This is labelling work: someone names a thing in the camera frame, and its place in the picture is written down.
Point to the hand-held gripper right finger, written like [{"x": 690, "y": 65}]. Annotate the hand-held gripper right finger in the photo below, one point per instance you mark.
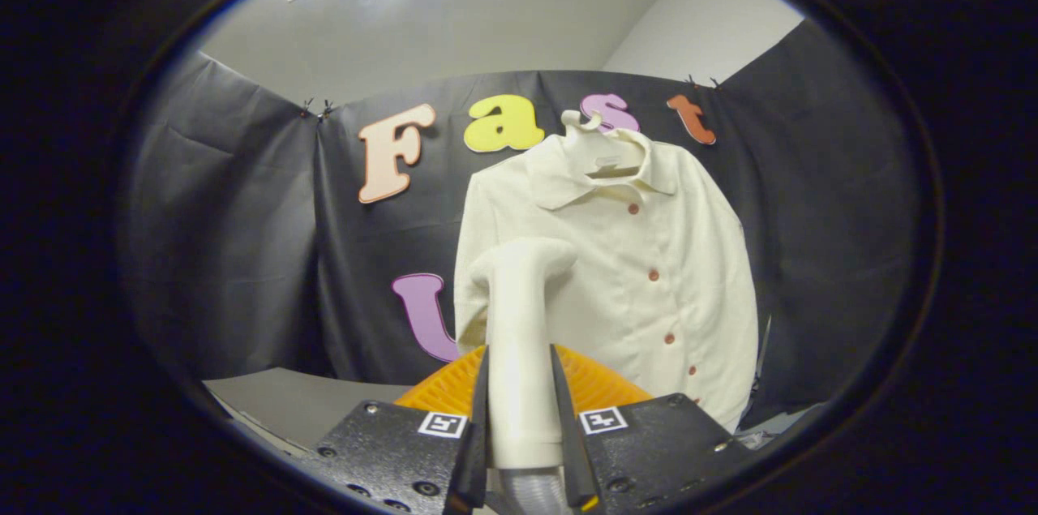
[{"x": 572, "y": 450}]

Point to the white plastic hanger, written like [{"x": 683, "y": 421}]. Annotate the white plastic hanger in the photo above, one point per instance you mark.
[{"x": 596, "y": 148}]

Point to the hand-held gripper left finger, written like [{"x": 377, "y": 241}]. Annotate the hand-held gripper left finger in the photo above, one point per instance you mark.
[{"x": 474, "y": 450}]

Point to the white garment steamer head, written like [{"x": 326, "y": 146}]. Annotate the white garment steamer head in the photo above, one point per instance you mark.
[{"x": 519, "y": 353}]

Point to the black backdrop clips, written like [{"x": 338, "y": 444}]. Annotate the black backdrop clips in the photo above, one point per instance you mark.
[
  {"x": 319, "y": 108},
  {"x": 702, "y": 82}
]

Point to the cream button-up shirt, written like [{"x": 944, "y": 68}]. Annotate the cream button-up shirt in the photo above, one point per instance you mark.
[{"x": 649, "y": 255}]

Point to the black backdrop cloth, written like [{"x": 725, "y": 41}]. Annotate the black backdrop cloth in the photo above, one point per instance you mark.
[{"x": 243, "y": 239}]

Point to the grey cabinet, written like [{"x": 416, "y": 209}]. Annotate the grey cabinet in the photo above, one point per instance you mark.
[{"x": 284, "y": 408}]

